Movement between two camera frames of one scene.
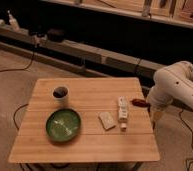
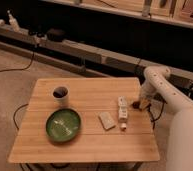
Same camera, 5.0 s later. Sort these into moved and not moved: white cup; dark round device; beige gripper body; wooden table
Moved: beige gripper body
Not moved: white cup; dark round device; wooden table
